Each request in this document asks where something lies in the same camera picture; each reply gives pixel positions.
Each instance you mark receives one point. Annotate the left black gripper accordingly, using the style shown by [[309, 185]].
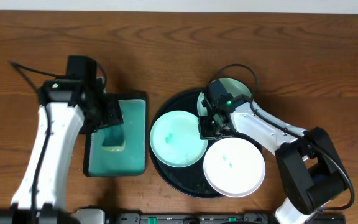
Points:
[[114, 112]]

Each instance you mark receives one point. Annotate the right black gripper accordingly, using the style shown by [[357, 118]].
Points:
[[209, 130]]

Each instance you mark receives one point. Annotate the green yellow sponge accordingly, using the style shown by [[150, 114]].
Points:
[[114, 138]]

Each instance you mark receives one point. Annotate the mint plate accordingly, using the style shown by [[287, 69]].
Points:
[[218, 100], [175, 139]]

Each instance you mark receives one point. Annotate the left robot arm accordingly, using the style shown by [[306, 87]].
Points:
[[69, 105]]

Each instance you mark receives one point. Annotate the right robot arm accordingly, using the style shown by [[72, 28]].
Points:
[[310, 168]]

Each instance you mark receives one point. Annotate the dark green rectangular water tray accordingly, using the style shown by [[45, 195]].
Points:
[[131, 160]]

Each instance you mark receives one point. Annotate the black round tray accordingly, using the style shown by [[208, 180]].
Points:
[[188, 180]]

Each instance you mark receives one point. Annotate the white plate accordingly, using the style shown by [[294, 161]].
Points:
[[234, 167]]

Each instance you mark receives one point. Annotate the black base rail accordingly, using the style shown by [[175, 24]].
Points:
[[135, 218]]

